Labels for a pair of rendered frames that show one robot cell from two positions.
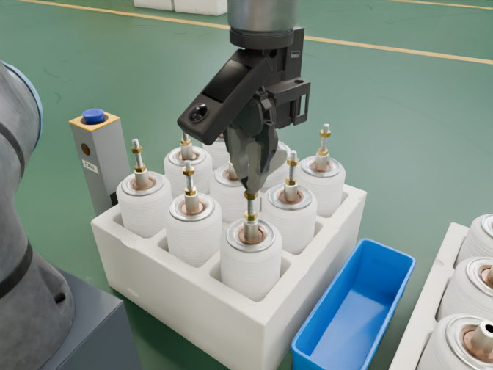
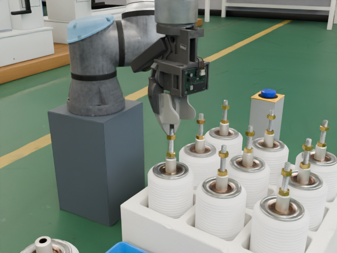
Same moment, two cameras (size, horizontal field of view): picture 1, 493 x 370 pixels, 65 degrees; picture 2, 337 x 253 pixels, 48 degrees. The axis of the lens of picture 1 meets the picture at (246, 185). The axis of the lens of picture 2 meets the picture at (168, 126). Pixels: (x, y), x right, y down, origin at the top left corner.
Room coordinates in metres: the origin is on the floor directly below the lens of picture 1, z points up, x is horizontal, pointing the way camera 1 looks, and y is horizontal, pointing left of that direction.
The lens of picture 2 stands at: (0.44, -0.70, 0.63)
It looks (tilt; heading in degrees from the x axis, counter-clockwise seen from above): 22 degrees down; 90
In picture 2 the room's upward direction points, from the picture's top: straight up
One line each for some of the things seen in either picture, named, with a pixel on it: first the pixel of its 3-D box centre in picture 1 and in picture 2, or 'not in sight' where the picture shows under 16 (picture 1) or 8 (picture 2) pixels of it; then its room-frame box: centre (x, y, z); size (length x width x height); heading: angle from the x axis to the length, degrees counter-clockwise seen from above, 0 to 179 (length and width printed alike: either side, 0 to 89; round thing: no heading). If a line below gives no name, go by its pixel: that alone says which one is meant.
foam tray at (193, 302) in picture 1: (235, 239); (241, 226); (0.61, 0.02, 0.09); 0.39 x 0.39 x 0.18; 55
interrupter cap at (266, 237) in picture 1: (250, 235); (170, 170); (0.44, -0.01, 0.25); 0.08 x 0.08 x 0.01
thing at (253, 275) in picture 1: (250, 276); (170, 207); (0.44, -0.01, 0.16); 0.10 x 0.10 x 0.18
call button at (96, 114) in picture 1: (94, 117); (268, 94); (0.71, 0.30, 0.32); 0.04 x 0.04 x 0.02
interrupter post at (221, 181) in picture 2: (290, 190); (221, 181); (0.54, -0.07, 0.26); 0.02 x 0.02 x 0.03
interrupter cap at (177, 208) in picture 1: (192, 207); (199, 150); (0.51, 0.09, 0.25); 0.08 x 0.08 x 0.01
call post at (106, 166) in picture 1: (110, 184); (262, 147); (0.71, 0.30, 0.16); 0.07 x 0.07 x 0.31; 55
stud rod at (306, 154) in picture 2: not in sight; (306, 156); (0.70, -0.05, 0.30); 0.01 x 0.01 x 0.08
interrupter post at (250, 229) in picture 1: (250, 228); (170, 164); (0.44, -0.01, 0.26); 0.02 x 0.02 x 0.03
